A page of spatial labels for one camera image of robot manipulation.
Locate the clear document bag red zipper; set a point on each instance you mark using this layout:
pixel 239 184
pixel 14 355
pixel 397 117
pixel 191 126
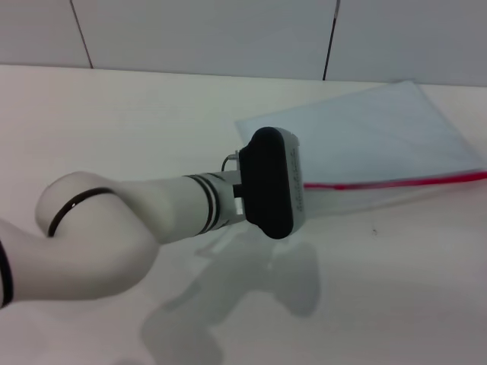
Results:
pixel 380 133

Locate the black grey left wrist camera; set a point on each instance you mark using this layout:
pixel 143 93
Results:
pixel 266 182

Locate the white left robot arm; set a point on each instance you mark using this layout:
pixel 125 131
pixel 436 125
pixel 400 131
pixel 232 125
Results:
pixel 114 228

